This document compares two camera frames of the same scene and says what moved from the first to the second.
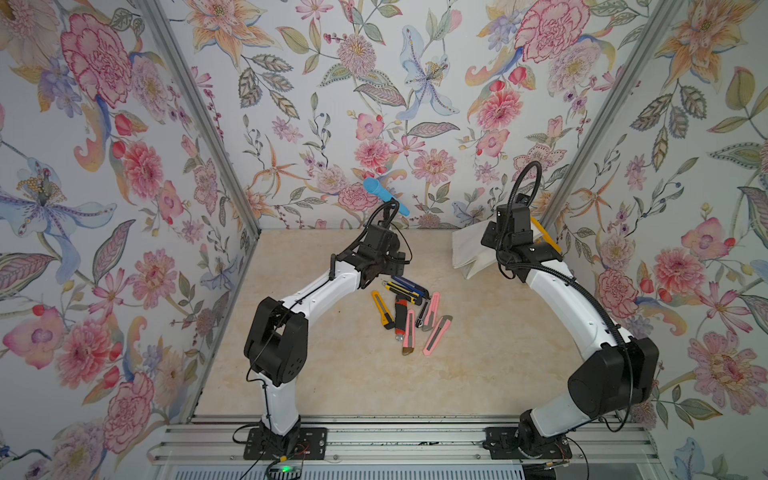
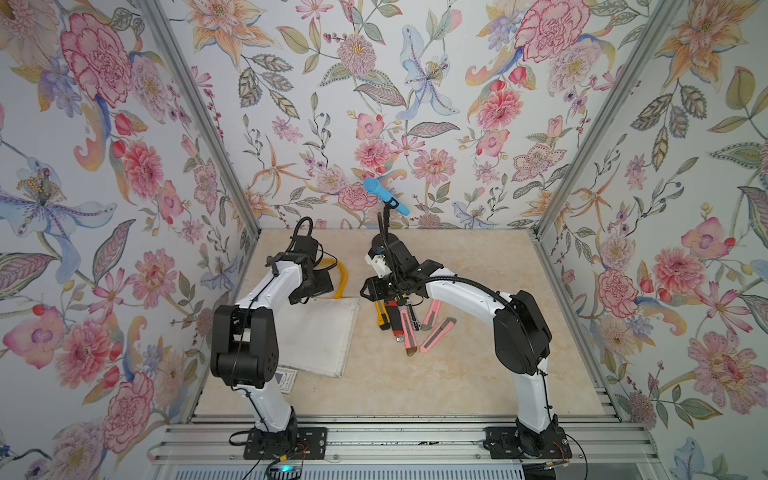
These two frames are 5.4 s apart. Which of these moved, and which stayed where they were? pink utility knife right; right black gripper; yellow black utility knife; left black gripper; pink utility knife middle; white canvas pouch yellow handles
Moved: right black gripper; white canvas pouch yellow handles; left black gripper
Stayed: pink utility knife middle; pink utility knife right; yellow black utility knife
